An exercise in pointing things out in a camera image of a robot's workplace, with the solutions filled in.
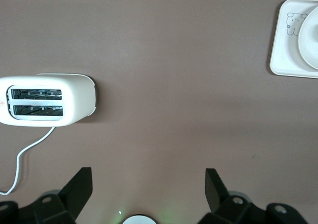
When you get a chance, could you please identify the cream rabbit print tray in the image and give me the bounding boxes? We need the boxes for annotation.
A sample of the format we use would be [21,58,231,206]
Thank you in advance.
[269,0,318,79]

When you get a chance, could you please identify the cream two-slot toaster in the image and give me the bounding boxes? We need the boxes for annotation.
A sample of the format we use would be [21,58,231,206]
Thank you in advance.
[0,73,97,128]

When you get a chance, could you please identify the round cream plate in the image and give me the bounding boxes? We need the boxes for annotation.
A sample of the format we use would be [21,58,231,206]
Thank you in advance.
[297,4,318,71]

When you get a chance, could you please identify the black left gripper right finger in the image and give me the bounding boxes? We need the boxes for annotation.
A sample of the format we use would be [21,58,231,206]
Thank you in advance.
[198,168,308,224]

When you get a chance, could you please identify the white toaster power cable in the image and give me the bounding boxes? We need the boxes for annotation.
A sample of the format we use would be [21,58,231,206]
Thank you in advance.
[0,126,56,196]

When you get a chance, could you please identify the brown table mat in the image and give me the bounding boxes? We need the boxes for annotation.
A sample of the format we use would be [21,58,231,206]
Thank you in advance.
[0,0,318,224]

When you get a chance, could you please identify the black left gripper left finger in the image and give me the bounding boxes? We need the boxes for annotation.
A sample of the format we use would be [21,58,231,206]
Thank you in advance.
[0,167,93,224]

